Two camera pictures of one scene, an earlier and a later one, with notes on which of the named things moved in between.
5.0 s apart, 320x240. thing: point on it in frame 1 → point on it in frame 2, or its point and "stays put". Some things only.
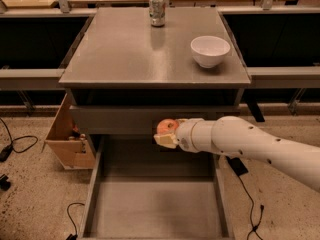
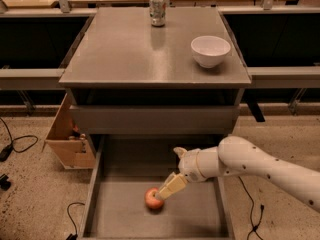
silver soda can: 157,9 stays put
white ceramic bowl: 209,51 stays put
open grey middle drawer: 138,191 stays put
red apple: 167,126 → 151,201
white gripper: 184,135 → 188,166
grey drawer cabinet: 126,75 stays put
